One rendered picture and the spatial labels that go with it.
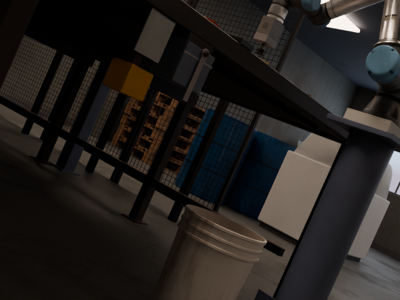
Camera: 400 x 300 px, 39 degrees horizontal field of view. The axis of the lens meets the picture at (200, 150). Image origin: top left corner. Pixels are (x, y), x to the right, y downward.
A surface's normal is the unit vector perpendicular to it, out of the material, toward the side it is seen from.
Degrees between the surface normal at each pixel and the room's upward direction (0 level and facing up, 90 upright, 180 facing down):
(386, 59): 95
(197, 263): 93
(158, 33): 90
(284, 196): 90
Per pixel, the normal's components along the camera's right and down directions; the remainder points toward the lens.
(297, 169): -0.58, -0.24
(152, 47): 0.72, 0.33
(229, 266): 0.33, 0.22
